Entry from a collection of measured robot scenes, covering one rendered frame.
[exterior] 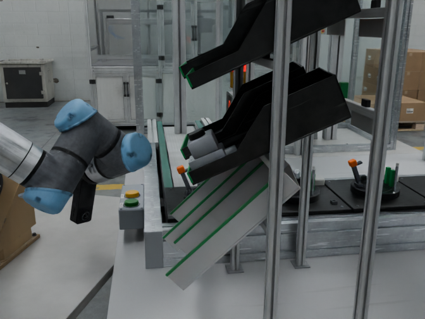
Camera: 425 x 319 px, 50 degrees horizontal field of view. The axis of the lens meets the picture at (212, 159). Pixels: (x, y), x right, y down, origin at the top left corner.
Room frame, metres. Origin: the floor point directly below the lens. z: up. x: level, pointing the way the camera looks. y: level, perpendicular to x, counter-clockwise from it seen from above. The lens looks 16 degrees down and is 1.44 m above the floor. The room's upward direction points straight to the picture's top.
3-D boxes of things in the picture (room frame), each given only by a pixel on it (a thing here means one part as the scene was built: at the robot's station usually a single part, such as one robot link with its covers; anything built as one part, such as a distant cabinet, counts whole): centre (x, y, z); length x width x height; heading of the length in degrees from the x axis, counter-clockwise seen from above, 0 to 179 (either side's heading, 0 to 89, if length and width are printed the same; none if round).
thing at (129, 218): (1.26, 0.24, 0.93); 0.21 x 0.07 x 0.06; 8
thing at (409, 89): (8.00, -3.26, 0.52); 1.20 x 0.81 x 1.05; 7
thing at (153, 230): (1.46, 0.20, 0.91); 0.89 x 0.06 x 0.11; 8
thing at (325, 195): (1.24, -0.24, 1.01); 0.24 x 0.24 x 0.13; 8
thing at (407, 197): (1.28, -0.48, 1.01); 0.24 x 0.24 x 0.13; 8
